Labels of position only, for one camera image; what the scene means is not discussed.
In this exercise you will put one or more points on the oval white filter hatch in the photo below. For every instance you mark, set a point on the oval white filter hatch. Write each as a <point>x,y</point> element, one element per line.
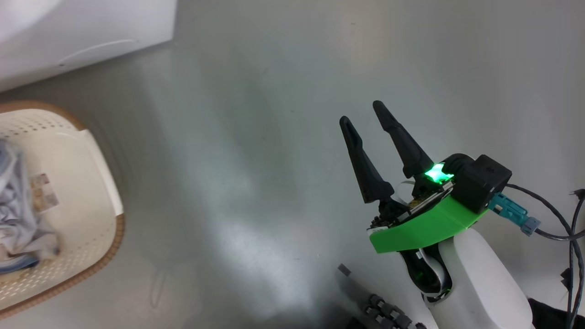
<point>100,48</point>

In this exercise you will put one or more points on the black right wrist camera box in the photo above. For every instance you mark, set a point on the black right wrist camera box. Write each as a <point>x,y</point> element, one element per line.
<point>480,183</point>

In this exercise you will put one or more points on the black robot chassis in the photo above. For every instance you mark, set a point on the black robot chassis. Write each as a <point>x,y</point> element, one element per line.
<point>553,317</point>

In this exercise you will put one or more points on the white front-load washing machine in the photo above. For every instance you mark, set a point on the white front-load washing machine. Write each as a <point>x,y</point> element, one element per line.
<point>68,27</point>

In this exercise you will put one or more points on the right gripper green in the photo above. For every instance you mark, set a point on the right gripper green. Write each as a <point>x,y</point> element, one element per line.
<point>425,228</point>

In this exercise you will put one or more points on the blue bear print garment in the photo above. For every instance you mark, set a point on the blue bear print garment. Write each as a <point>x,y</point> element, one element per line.
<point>23,219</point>

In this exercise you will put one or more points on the basket product label sticker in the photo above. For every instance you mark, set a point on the basket product label sticker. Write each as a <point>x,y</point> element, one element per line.
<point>43,192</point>

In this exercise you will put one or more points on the cream perforated laundry basket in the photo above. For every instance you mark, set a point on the cream perforated laundry basket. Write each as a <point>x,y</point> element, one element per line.
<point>82,237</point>

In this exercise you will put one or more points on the teal right camera connector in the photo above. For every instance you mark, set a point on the teal right camera connector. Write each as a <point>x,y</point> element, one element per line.
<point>509,210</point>

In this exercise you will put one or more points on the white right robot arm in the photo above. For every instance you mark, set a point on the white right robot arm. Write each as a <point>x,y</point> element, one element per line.
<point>480,283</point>

